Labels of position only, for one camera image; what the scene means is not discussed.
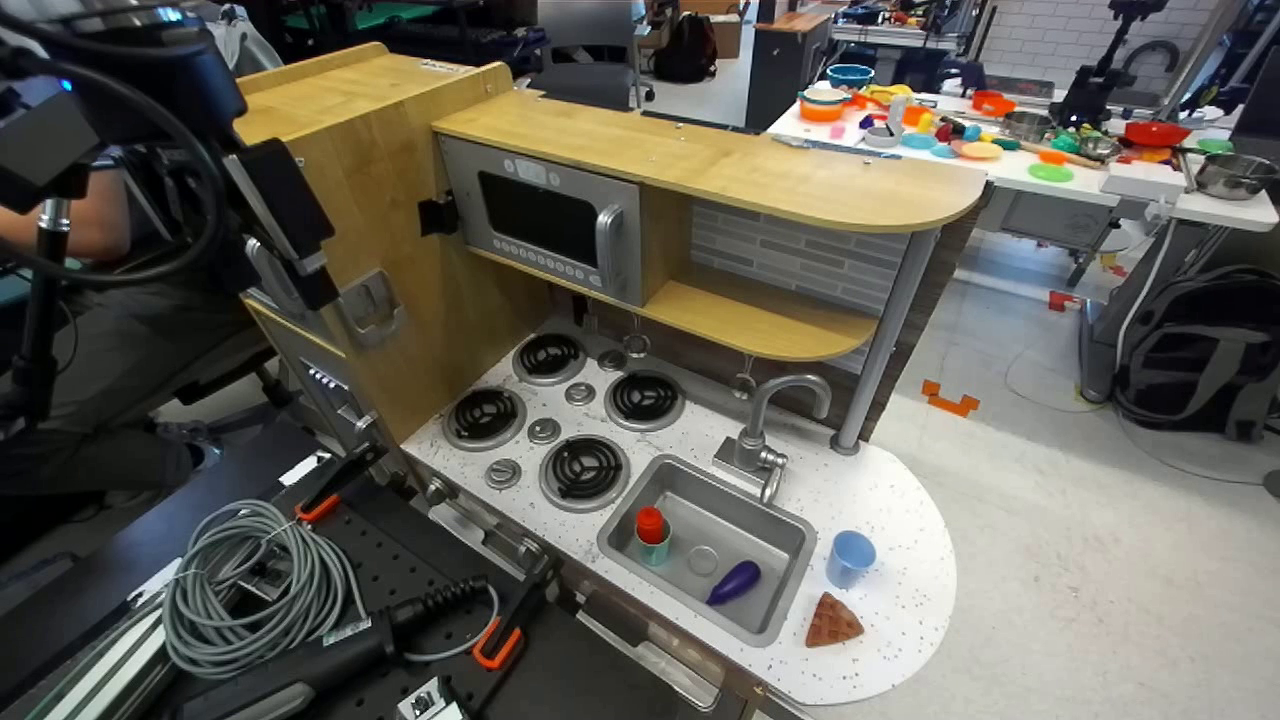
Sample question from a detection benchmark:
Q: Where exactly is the back right stove burner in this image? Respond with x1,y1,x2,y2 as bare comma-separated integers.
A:
608,374,686,432

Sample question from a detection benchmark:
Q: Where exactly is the stove burner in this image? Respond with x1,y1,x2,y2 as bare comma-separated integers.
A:
443,390,525,453
514,331,585,383
608,374,686,432
542,436,632,513

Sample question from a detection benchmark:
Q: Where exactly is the back left stove burner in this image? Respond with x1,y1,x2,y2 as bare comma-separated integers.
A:
514,331,585,383

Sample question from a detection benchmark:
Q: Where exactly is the front right stove burner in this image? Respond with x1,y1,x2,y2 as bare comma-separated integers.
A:
542,436,632,513

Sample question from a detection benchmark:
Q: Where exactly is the front left stove burner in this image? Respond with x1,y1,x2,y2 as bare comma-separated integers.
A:
443,390,525,453

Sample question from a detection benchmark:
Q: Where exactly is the grey toy sink basin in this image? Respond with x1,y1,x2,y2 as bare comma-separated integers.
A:
597,457,816,645

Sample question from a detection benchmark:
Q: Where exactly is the teal cup in sink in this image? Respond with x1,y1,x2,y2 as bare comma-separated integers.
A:
636,538,672,574

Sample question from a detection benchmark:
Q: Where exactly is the white speckled kitchen counter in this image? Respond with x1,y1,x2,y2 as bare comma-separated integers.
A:
404,328,958,707

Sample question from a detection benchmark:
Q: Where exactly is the grey toy faucet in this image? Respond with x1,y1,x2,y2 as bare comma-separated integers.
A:
713,370,836,507

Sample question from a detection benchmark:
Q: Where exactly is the grey toy microwave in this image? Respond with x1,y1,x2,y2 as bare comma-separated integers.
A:
440,141,644,303

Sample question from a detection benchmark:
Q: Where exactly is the purple toy eggplant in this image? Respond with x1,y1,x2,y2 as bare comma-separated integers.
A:
707,559,761,607

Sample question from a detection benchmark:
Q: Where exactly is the blue plastic cup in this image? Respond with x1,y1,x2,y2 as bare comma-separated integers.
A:
827,533,877,590

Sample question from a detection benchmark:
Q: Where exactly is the wooden toy kitchen cabinet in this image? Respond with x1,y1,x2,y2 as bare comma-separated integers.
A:
236,46,983,447

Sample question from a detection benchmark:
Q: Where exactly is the black orange clamp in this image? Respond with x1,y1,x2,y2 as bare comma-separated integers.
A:
472,559,551,674

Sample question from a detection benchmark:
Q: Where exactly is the grey support pole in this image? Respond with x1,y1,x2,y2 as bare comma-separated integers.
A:
832,234,939,453

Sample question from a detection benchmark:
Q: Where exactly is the black perforated board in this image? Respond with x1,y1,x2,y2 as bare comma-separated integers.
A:
158,475,644,720

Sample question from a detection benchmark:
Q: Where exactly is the black backpack on floor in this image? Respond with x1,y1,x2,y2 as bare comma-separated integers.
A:
1118,264,1280,439

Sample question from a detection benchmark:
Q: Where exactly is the white table with toys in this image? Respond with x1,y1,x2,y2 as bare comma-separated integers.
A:
769,91,1278,234

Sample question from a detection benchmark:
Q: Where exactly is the orange floor bracket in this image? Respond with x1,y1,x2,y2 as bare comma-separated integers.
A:
921,379,980,415

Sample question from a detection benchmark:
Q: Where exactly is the coiled grey cable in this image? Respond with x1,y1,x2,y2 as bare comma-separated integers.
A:
162,495,371,685

